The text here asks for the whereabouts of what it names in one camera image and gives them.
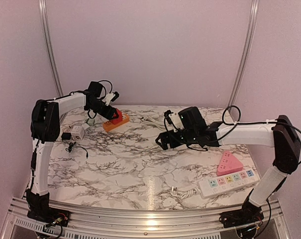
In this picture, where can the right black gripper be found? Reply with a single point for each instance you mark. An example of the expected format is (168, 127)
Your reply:
(163, 136)

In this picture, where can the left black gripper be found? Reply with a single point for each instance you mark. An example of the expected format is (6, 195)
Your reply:
(108, 113)

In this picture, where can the red cube socket adapter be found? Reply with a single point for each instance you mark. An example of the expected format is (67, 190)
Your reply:
(117, 117)

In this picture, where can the orange power strip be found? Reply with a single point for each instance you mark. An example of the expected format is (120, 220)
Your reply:
(109, 125)

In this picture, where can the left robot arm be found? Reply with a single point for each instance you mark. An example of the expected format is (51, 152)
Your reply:
(45, 129)

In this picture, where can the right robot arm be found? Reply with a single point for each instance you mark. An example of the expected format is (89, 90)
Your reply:
(189, 127)

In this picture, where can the green grey plug adapter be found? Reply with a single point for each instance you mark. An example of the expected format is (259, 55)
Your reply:
(91, 122)

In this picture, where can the white small charger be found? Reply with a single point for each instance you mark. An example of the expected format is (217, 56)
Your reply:
(85, 127)

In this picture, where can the white cube socket adapter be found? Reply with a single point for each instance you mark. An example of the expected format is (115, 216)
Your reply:
(77, 132)

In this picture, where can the white multicolour power strip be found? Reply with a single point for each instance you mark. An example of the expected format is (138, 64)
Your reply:
(223, 184)

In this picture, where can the pink triangular power strip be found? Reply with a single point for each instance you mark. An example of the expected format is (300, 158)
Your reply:
(228, 164)

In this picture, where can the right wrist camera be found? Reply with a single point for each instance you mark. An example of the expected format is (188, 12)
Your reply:
(174, 120)

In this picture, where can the black power adapter with cable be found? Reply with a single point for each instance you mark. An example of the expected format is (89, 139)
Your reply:
(66, 138)

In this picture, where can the aluminium front rail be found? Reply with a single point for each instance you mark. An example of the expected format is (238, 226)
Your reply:
(102, 223)

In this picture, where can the left aluminium frame post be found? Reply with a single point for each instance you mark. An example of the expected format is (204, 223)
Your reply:
(49, 46)

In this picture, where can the aluminium frame post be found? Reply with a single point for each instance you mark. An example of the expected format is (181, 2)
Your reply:
(49, 46)
(246, 50)

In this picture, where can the right aluminium frame post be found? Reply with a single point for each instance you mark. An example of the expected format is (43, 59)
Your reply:
(246, 50)

